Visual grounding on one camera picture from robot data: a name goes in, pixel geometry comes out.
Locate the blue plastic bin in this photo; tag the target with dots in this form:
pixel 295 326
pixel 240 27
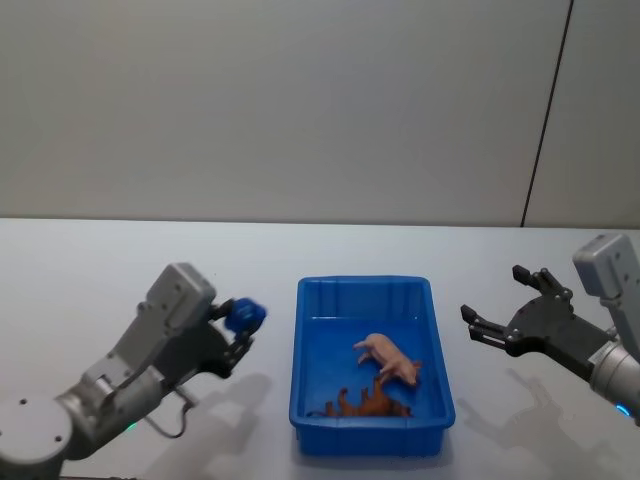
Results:
pixel 345 345

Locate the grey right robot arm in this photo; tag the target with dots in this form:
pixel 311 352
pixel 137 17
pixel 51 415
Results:
pixel 605 272

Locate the pink toy pig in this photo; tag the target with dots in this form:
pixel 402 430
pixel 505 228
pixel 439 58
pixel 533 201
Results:
pixel 389 356

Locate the brown toy animal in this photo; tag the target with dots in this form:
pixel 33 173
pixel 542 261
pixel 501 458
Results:
pixel 372 404

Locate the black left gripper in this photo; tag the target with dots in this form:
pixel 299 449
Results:
pixel 205 355

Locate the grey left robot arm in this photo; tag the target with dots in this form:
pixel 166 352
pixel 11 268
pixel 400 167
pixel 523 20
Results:
pixel 175 300

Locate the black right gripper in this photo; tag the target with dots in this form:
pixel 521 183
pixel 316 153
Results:
pixel 545 325

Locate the small blue toy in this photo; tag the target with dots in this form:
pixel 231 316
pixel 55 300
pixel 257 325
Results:
pixel 246 314

